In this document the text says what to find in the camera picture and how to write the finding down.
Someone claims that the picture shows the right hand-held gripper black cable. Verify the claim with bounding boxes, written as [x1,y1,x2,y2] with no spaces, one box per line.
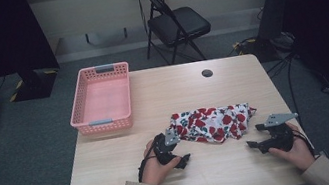
[289,126,317,162]

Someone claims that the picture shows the dark round table grommet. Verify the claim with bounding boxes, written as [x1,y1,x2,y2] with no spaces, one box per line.
[200,67,215,79]

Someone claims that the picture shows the black yellow striped floor base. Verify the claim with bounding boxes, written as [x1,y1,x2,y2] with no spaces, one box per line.
[230,32,282,68]

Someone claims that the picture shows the black folding chair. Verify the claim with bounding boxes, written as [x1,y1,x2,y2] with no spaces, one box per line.
[136,0,218,71]

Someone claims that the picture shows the pink plastic basket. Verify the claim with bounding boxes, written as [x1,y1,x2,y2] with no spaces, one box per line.
[61,60,140,138]

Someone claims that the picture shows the hand-held gripper black cable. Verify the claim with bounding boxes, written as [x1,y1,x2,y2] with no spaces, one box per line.
[132,140,162,184]
[289,126,317,162]

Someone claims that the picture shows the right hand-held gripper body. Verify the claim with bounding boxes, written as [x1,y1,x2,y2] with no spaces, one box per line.
[254,109,305,156]

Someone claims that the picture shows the left hand-held gripper black cable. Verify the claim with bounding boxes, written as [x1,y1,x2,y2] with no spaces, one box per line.
[132,140,162,184]

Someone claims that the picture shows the black stand base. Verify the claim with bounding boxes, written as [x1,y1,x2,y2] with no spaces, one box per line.
[5,65,63,105]

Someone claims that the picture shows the person's right hand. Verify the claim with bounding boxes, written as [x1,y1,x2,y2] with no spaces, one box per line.
[263,118,318,178]

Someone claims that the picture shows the black floor cables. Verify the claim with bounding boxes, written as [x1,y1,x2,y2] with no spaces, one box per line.
[262,44,329,133]

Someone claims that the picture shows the person's left hand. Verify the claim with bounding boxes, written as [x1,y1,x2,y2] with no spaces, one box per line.
[134,135,185,185]

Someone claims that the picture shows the black wall cable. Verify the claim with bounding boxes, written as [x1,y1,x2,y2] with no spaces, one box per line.
[136,0,151,36]

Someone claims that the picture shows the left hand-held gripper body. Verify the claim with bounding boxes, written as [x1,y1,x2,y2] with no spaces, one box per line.
[150,126,185,168]

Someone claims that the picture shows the red floral white shirt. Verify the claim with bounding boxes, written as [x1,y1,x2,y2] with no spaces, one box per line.
[168,99,262,153]

